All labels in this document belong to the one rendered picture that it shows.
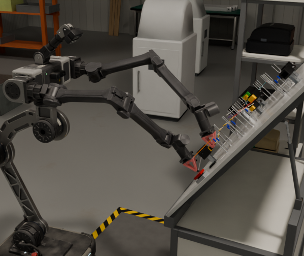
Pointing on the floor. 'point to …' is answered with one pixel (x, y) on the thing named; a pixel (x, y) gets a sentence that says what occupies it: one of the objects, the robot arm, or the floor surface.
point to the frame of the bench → (232, 246)
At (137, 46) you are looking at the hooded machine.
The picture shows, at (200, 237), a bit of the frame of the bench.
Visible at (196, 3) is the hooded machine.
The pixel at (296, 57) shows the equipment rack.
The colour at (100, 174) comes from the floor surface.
